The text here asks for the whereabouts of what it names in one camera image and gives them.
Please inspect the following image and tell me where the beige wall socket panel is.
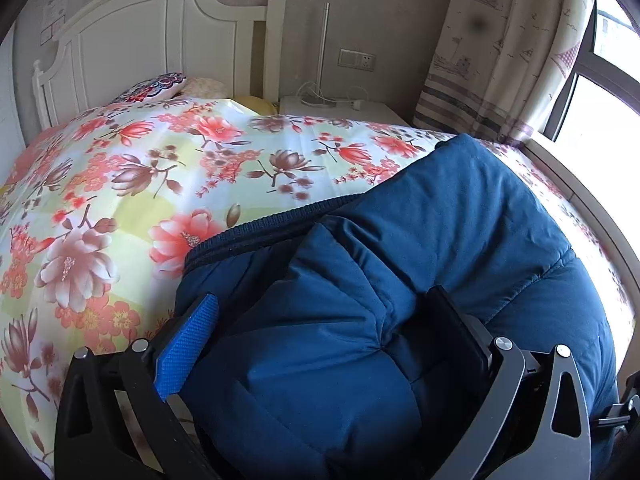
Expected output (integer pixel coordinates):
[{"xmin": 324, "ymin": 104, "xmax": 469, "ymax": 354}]
[{"xmin": 338, "ymin": 49, "xmax": 377, "ymax": 72}]

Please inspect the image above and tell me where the white nightstand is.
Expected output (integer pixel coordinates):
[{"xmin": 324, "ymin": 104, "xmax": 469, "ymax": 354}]
[{"xmin": 278, "ymin": 95, "xmax": 412, "ymax": 128}]

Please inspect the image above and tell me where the white lamp cable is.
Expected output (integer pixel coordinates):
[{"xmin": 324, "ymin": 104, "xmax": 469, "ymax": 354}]
[{"xmin": 297, "ymin": 82, "xmax": 367, "ymax": 111}]

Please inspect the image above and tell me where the beige window ledge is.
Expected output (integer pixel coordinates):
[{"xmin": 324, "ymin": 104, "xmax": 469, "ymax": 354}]
[{"xmin": 525, "ymin": 137, "xmax": 640, "ymax": 311}]

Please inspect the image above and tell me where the white wall paper sheet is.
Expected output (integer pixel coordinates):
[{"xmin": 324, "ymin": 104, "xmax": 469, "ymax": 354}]
[{"xmin": 41, "ymin": 0, "xmax": 70, "ymax": 43}]

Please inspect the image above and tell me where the yellow pillow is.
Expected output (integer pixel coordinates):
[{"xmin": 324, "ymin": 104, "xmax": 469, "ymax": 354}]
[{"xmin": 235, "ymin": 96, "xmax": 278, "ymax": 116}]

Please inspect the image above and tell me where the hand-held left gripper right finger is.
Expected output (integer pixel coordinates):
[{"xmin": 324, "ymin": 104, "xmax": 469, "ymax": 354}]
[{"xmin": 425, "ymin": 285, "xmax": 593, "ymax": 480}]

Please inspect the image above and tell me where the striped boat print curtain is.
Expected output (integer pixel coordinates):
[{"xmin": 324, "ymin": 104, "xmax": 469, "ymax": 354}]
[{"xmin": 412, "ymin": 0, "xmax": 598, "ymax": 146}]

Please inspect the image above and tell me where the floral bed sheet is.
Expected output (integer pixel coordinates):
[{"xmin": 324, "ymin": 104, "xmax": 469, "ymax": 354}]
[{"xmin": 0, "ymin": 96, "xmax": 640, "ymax": 480}]

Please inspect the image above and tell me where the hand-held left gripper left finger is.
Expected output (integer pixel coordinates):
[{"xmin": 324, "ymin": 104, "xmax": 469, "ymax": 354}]
[{"xmin": 52, "ymin": 292, "xmax": 221, "ymax": 480}]

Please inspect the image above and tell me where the peach patterned pillow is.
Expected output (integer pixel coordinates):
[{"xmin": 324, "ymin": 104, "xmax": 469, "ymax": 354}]
[{"xmin": 182, "ymin": 76, "xmax": 232, "ymax": 101}]

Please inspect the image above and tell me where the blue puffer jacket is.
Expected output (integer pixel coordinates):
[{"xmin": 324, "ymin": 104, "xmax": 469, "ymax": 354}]
[{"xmin": 172, "ymin": 132, "xmax": 621, "ymax": 480}]

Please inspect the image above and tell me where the mandala patterned pillow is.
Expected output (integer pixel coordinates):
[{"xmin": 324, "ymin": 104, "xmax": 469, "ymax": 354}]
[{"xmin": 115, "ymin": 74, "xmax": 188, "ymax": 105}]

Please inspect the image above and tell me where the white wooden headboard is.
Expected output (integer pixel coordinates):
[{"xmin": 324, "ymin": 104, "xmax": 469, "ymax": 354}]
[{"xmin": 31, "ymin": 0, "xmax": 288, "ymax": 131}]

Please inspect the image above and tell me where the window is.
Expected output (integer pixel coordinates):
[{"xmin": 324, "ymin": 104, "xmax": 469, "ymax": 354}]
[{"xmin": 542, "ymin": 0, "xmax": 640, "ymax": 171}]

